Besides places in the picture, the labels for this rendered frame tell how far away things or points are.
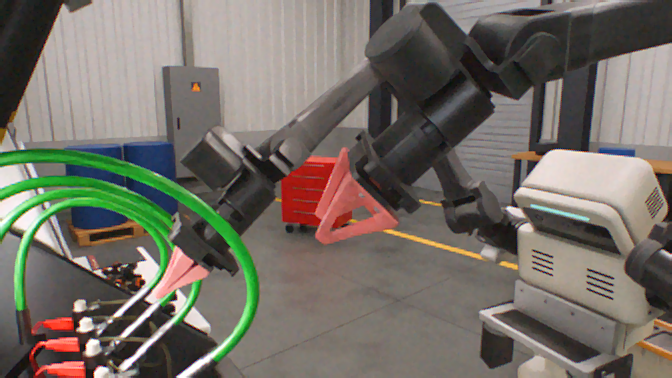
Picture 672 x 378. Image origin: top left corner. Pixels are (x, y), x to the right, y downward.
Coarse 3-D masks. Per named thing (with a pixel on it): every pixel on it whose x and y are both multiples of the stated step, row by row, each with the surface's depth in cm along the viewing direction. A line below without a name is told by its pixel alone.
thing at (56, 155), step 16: (0, 160) 40; (16, 160) 41; (32, 160) 41; (48, 160) 41; (64, 160) 42; (80, 160) 42; (96, 160) 42; (112, 160) 43; (128, 176) 43; (144, 176) 44; (160, 176) 44; (176, 192) 45; (192, 208) 46; (208, 208) 46; (224, 224) 47; (240, 240) 48; (240, 256) 48; (256, 272) 49; (256, 288) 49; (256, 304) 49; (240, 320) 49; (240, 336) 49; (224, 352) 49
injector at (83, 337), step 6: (78, 330) 67; (90, 330) 67; (96, 330) 68; (78, 336) 66; (84, 336) 66; (90, 336) 67; (96, 336) 68; (84, 342) 66; (84, 348) 67; (108, 354) 69
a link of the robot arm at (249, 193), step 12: (240, 168) 57; (252, 168) 58; (228, 180) 56; (240, 180) 57; (252, 180) 57; (264, 180) 59; (228, 192) 57; (240, 192) 57; (252, 192) 57; (264, 192) 57; (240, 204) 56; (252, 204) 57; (264, 204) 58; (252, 216) 58
